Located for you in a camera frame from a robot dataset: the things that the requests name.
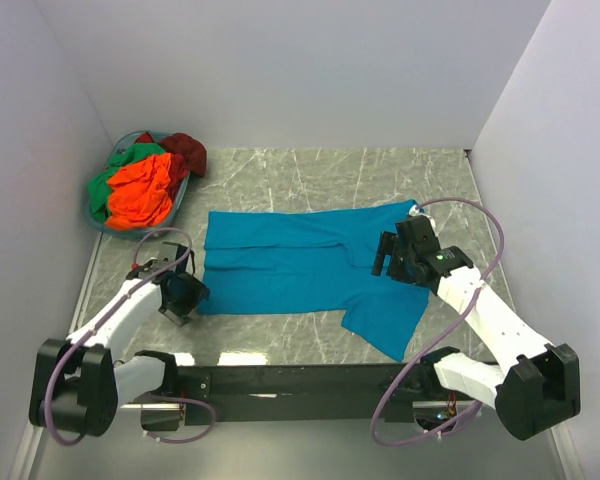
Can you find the orange t shirt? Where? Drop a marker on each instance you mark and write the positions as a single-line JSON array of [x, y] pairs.
[[141, 193]]

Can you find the teal laundry basket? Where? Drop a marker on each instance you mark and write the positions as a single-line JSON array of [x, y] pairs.
[[181, 180]]

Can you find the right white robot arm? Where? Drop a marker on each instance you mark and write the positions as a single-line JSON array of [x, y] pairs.
[[495, 330]]

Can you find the aluminium rail frame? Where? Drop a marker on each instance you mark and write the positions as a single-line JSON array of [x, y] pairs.
[[84, 397]]

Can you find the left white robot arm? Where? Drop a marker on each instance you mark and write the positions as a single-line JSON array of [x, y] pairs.
[[105, 340]]

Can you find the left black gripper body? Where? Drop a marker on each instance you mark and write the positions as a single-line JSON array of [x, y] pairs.
[[181, 308]]

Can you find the green t shirt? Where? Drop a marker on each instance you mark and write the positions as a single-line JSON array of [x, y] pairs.
[[98, 188]]

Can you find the dark red t shirt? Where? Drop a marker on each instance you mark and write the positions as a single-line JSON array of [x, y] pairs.
[[193, 152]]

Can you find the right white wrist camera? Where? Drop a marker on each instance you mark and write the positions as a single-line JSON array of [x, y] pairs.
[[416, 211]]

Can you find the black base beam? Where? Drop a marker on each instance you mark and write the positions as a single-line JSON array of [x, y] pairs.
[[293, 392]]

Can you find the blue t shirt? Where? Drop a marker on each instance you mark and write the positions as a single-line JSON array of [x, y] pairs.
[[288, 263]]

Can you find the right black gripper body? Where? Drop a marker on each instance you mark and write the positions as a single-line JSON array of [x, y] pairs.
[[395, 257]]

